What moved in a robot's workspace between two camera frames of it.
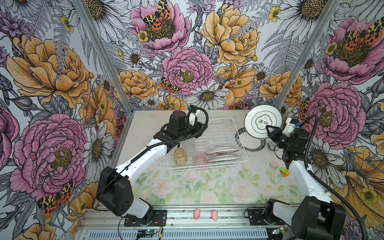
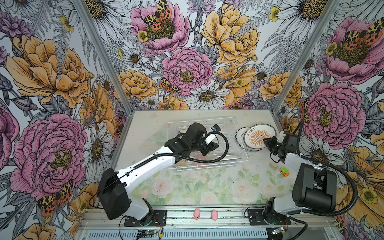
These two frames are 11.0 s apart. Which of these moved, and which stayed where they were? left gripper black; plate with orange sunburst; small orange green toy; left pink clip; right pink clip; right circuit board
Moved: plate with orange sunburst; left gripper black
Stayed: left pink clip; right pink clip; small orange green toy; right circuit board
